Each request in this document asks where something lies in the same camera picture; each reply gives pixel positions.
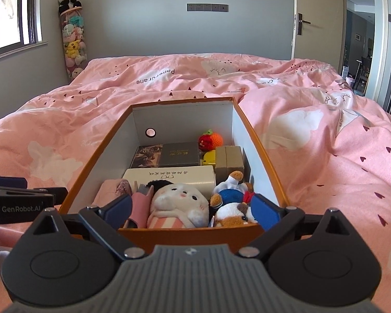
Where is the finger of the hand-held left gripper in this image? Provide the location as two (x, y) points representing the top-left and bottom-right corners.
(0, 175), (27, 190)
(33, 186), (69, 207)

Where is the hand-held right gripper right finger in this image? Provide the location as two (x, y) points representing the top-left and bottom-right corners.
(239, 193), (362, 261)

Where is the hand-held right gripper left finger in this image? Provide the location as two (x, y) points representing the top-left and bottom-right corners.
(23, 193), (144, 261)

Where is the pink pouch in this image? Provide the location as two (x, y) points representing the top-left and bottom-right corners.
(127, 183), (156, 229)

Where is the brown white puppy plush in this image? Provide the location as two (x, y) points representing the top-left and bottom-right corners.
(213, 202), (260, 228)

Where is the dark patterned box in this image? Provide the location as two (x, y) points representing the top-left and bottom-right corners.
(130, 144), (164, 169)

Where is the gold square box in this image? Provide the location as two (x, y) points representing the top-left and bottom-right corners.
(215, 145), (245, 183)

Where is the white bunny plush striped body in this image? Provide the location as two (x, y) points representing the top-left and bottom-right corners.
(146, 180), (211, 229)

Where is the white rectangular box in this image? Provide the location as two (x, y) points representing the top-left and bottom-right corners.
(122, 165), (216, 197)

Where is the yellow toy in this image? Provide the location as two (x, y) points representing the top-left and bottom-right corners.
(200, 149), (217, 167)

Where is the orange cardboard box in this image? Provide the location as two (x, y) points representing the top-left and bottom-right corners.
(59, 97), (291, 255)

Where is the black box with gold print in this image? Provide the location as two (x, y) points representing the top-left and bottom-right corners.
(158, 141), (201, 167)

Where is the red orange crochet fruit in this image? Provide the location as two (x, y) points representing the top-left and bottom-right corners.
(198, 129), (223, 152)

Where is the pink printed blanket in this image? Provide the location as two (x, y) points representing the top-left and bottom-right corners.
(0, 52), (391, 300)

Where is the clear tube of plush toys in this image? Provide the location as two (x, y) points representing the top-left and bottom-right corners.
(59, 6), (87, 81)

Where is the window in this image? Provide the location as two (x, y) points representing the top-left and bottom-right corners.
(0, 0), (50, 65)

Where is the white door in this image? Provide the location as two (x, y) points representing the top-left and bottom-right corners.
(291, 0), (346, 70)

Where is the panda plush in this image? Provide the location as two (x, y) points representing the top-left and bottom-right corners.
(58, 0), (83, 14)

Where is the black door handle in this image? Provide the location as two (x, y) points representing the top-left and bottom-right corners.
(297, 13), (312, 36)

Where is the wall switch panel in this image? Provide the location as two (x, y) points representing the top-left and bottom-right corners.
(186, 3), (229, 12)

